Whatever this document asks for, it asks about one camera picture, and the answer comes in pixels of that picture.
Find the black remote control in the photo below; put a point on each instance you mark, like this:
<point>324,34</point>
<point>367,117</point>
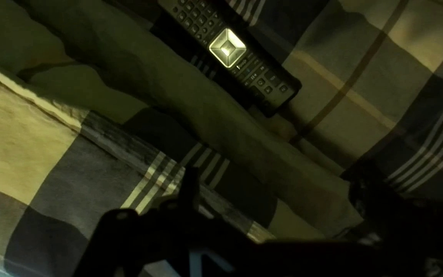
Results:
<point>230,51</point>

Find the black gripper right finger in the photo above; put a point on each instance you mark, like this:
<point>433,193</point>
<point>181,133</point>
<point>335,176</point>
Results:
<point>380,205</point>

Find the olive green sheet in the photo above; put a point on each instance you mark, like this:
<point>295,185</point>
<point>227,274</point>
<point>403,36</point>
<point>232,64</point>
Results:
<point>144,77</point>

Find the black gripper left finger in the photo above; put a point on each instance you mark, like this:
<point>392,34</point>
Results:
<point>190,187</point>

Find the plaid comforter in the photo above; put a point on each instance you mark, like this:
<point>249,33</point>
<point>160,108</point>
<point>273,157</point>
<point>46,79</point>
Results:
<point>52,170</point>

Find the small plaid pillow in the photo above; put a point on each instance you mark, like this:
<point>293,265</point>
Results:
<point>384,87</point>

